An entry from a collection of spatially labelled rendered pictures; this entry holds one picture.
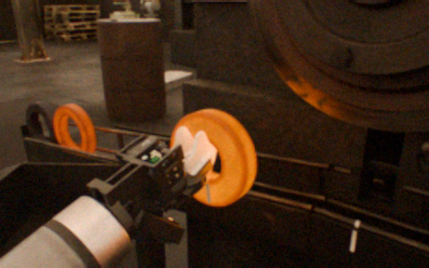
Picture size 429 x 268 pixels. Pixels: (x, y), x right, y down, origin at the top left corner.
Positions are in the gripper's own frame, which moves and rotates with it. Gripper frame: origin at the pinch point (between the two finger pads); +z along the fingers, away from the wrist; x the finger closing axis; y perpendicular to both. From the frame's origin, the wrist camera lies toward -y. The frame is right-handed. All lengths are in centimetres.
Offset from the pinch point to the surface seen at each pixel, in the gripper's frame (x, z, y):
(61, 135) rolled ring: 76, 10, -23
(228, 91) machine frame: 13.5, 23.2, -3.8
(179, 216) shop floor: 83, 50, -101
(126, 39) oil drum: 221, 153, -51
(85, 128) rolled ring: 62, 12, -18
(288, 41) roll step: -6.5, 15.6, 11.8
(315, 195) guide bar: -10.1, 15.3, -19.3
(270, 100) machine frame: 2.7, 22.9, -4.3
